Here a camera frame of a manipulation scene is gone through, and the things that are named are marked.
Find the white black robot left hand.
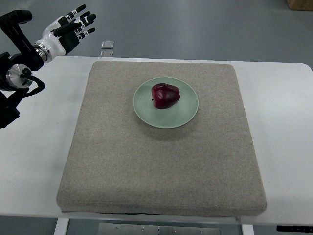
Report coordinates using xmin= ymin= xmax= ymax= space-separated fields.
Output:
xmin=33 ymin=4 xmax=96 ymax=63

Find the dark red apple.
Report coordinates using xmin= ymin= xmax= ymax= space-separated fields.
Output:
xmin=151 ymin=83 xmax=180 ymax=109

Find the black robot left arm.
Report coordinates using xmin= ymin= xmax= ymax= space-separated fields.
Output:
xmin=0 ymin=10 xmax=45 ymax=129

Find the lower metal floor plate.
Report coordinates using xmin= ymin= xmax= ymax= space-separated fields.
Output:
xmin=100 ymin=50 xmax=113 ymax=57

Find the light green plate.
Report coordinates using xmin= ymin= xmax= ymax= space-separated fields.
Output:
xmin=133 ymin=77 xmax=199 ymax=129

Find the beige fabric cushion mat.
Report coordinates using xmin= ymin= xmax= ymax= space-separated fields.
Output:
xmin=56 ymin=61 xmax=267 ymax=217

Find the white left table leg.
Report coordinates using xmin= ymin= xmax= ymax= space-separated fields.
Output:
xmin=53 ymin=218 xmax=69 ymax=235

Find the white table leg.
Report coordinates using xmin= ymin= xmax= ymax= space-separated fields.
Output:
xmin=53 ymin=218 xmax=69 ymax=235
xmin=241 ymin=224 xmax=255 ymax=235

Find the grey metal table crossbar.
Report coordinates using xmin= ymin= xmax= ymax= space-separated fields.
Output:
xmin=97 ymin=223 xmax=221 ymax=235

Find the cardboard box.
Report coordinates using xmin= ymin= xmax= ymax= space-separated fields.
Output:
xmin=287 ymin=0 xmax=313 ymax=11

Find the white right table leg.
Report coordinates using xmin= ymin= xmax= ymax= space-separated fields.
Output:
xmin=241 ymin=224 xmax=255 ymax=235

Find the black table control panel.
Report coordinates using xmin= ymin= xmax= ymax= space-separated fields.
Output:
xmin=276 ymin=225 xmax=313 ymax=233

